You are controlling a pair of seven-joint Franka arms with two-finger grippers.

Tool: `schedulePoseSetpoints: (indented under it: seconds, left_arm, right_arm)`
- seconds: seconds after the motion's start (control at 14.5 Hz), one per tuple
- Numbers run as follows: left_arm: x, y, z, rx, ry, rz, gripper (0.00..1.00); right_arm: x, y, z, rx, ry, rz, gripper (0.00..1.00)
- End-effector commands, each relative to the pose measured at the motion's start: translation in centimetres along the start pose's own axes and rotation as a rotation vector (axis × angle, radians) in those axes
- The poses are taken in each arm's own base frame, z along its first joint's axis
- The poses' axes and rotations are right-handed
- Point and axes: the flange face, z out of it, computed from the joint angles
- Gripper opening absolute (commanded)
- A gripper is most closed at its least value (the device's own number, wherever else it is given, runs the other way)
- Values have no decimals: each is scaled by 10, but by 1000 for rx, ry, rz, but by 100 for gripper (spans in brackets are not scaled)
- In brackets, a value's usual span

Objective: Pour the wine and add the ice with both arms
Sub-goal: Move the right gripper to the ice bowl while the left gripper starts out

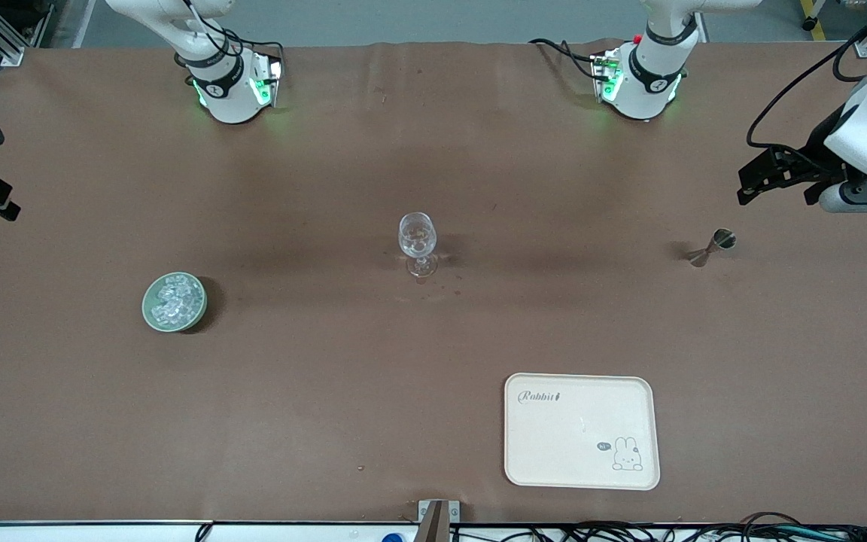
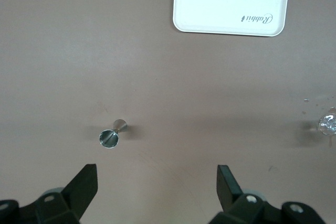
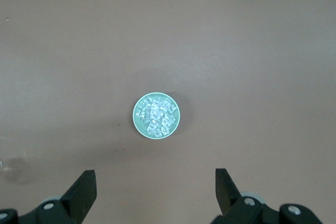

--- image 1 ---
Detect steel double jigger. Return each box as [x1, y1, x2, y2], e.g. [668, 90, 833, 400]
[688, 229, 738, 268]

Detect clear ice cubes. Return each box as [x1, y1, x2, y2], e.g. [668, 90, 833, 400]
[149, 276, 202, 328]

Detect clear wine glass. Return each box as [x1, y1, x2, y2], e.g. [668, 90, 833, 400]
[398, 212, 440, 279]

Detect green ceramic bowl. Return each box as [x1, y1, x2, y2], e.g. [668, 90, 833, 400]
[141, 272, 208, 333]

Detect cream rabbit print tray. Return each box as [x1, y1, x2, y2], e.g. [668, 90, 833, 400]
[503, 373, 661, 492]

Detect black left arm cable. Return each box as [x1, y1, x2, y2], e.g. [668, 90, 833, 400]
[747, 9, 867, 151]

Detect black left base cable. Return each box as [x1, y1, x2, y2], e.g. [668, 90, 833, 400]
[529, 38, 607, 80]

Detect black base cable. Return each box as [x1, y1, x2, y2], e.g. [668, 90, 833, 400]
[529, 38, 607, 80]
[178, 0, 285, 76]

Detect black right base cable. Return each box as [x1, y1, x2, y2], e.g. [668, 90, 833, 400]
[178, 0, 285, 76]

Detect black cable bundle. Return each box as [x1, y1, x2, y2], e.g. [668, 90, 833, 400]
[554, 512, 867, 542]

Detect metal pole mounting bracket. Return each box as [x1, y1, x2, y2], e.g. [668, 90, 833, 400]
[418, 499, 461, 542]

